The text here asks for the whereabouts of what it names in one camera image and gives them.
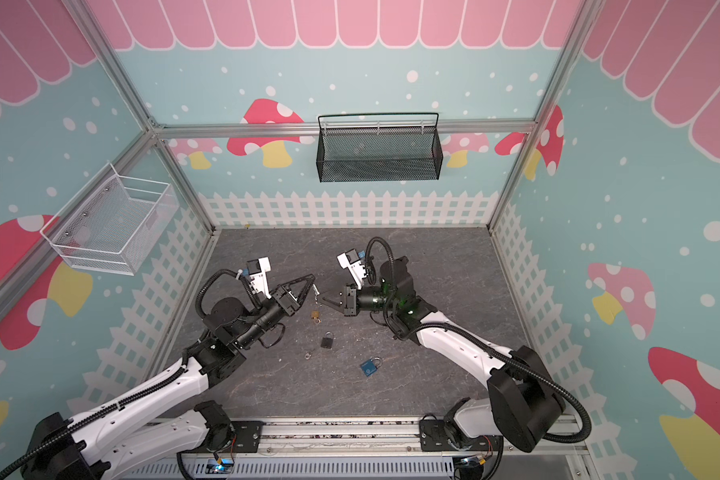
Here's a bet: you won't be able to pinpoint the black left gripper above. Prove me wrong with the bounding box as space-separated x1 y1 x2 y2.
236 275 316 350

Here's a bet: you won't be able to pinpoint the black padlock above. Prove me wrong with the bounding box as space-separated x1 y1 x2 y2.
320 331 335 350

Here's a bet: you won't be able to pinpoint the blue padlock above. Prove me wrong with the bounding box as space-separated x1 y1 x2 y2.
360 357 383 377

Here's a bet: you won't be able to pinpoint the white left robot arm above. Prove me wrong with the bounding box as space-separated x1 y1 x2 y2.
0 269 315 479

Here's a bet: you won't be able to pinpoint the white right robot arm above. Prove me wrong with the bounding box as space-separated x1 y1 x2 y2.
318 250 565 452

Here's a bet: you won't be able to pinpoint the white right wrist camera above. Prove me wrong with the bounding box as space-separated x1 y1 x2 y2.
337 249 373 290

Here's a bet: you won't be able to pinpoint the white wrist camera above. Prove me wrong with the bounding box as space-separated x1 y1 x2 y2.
244 257 271 298
337 249 373 290

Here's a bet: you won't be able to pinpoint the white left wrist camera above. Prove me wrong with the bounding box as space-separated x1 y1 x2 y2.
244 257 271 298

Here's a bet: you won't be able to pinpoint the black wire basket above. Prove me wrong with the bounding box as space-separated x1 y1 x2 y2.
316 112 444 183

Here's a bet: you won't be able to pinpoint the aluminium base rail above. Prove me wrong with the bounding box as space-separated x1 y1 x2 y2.
113 416 583 480

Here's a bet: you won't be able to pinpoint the white wire basket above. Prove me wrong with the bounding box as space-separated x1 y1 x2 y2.
40 164 179 276

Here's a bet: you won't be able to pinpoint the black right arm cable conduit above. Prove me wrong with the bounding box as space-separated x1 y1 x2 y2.
364 235 593 445

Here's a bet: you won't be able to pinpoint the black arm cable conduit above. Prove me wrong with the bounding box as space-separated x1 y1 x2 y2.
364 235 593 445
0 268 244 480

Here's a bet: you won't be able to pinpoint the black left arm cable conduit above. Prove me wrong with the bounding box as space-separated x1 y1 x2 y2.
0 268 244 480

